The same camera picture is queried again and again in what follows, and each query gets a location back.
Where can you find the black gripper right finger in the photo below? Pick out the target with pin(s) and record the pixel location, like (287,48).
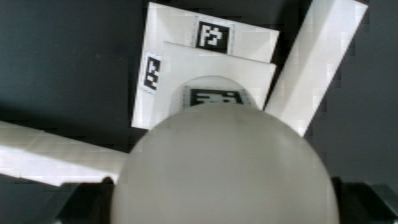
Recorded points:
(367,203)

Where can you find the white lamp bulb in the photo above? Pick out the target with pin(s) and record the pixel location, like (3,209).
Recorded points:
(223,170)

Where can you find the white lamp base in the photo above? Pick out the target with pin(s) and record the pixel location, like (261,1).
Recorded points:
(204,51)

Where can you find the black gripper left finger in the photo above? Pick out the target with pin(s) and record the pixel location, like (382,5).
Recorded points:
(79,205)

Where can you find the white wall bar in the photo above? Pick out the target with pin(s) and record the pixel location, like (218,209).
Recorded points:
(319,49)
(53,159)

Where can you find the white front wall bar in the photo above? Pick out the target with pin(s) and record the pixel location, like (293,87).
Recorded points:
(53,159)

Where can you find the white right wall bar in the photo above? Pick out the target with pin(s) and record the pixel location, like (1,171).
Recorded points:
(319,49)

